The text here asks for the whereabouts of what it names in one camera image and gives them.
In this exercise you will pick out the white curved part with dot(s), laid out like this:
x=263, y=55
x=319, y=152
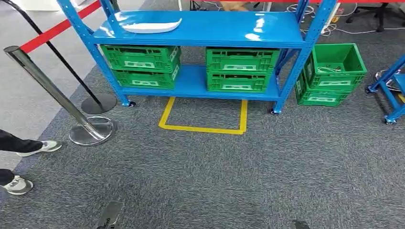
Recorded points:
x=152, y=27

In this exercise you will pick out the black robot left foot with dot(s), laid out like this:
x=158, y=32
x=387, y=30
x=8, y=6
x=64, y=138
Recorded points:
x=109, y=215

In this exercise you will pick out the green plastic crate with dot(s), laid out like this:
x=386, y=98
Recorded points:
x=139, y=57
x=335, y=80
x=242, y=60
x=319, y=98
x=145, y=80
x=237, y=82

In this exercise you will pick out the black robot foot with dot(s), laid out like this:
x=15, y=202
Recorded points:
x=300, y=225
x=109, y=215

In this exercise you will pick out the black robot right foot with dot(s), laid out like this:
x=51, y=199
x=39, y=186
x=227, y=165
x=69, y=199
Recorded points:
x=300, y=225

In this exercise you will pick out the black stanchion post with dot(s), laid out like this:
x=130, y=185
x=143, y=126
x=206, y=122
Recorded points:
x=98, y=104

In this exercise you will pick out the person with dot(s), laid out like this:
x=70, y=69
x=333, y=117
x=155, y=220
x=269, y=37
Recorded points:
x=19, y=145

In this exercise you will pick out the blue metal shelf rack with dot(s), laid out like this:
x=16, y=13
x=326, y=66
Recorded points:
x=208, y=30
x=389, y=91

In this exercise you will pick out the red barrier belt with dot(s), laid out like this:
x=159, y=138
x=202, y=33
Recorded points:
x=57, y=30

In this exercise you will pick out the black office chair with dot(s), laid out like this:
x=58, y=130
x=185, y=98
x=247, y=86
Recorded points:
x=379, y=14

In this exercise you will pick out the chrome stanchion post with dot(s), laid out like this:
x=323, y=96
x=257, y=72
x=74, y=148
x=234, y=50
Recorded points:
x=47, y=85

